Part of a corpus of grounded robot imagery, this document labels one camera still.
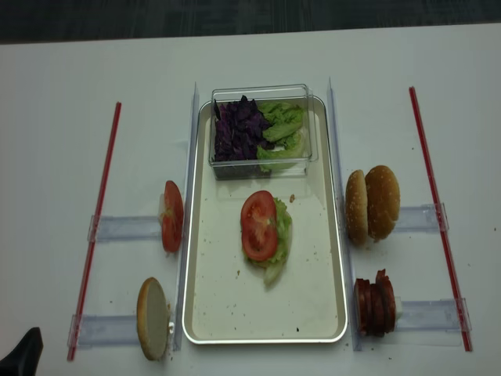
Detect purple cabbage pieces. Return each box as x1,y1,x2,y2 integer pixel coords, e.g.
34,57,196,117
214,95,274,161

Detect back sausage slice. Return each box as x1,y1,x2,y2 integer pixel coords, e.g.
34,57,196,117
376,269,396,333

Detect clear bun top holder rail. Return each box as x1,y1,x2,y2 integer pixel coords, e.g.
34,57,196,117
393,203,449,233

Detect clear bun bottom holder rail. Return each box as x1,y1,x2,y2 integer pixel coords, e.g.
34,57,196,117
67,315,139,349

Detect green lettuce in container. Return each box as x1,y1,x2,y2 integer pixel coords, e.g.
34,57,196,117
256,101,306,161

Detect clear divider rail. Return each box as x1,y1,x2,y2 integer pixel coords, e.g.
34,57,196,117
326,78,363,352
171,83,200,352

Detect right red strip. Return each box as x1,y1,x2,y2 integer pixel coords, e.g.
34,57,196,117
409,86,473,353

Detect front sausage slice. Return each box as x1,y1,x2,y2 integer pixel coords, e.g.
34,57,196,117
359,280,376,335

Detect clear plastic salad container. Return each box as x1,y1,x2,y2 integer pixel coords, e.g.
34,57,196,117
208,84,318,180

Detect lettuce leaf on burger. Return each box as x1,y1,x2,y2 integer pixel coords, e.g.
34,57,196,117
242,197,292,287

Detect clear sausage holder rail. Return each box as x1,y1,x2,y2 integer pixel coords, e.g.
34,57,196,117
395,297,471,333

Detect upright bottom bun half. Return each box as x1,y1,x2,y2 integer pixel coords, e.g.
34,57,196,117
136,277,171,361

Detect left red strip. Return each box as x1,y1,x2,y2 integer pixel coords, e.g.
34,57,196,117
67,102,122,363

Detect right clear divider rail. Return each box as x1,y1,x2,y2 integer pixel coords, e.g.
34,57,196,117
326,78,363,352

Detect middle sausage slice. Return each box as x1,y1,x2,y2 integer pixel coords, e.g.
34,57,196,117
370,284,385,337

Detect clear tomato holder rail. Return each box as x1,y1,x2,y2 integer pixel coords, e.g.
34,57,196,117
87,215,161,242

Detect left clear divider rail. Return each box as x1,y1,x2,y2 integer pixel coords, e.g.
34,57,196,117
171,83,200,352

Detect sausage patty slice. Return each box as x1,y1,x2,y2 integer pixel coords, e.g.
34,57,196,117
354,278,365,335

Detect black object at corner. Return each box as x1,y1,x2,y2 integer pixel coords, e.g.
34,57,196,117
0,327,44,376

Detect red strip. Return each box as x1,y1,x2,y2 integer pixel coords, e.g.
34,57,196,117
409,86,473,353
67,102,122,363

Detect brown bun right half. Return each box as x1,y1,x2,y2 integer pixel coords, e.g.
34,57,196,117
365,165,400,241

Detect clear bun holder rail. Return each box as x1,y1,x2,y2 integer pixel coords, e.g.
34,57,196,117
393,203,449,233
67,315,139,349

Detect upright tomato slice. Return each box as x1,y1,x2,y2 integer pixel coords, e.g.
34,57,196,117
160,180,184,253

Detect white metal tray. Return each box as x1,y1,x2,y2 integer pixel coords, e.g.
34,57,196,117
182,98,348,344

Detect sesame bun left half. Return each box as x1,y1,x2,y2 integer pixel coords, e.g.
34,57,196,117
344,170,368,247

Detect tomato slice on burger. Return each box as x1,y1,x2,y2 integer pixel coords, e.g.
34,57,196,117
240,190,278,262

